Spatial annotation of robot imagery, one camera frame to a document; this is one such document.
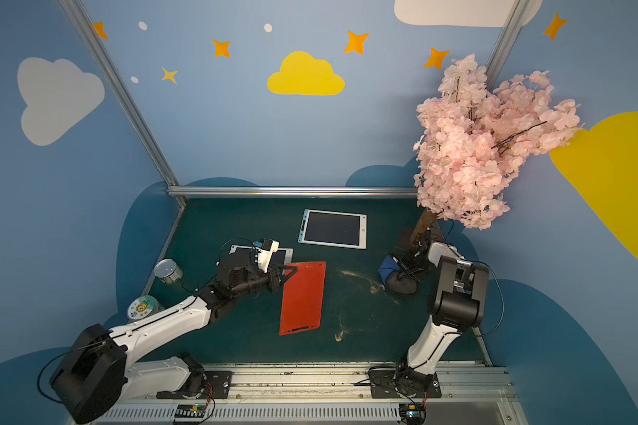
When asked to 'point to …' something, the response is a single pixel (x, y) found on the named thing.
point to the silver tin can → (168, 271)
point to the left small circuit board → (190, 411)
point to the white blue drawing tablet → (333, 228)
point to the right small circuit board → (414, 413)
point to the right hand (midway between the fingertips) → (403, 266)
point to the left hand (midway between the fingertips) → (297, 265)
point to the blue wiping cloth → (392, 274)
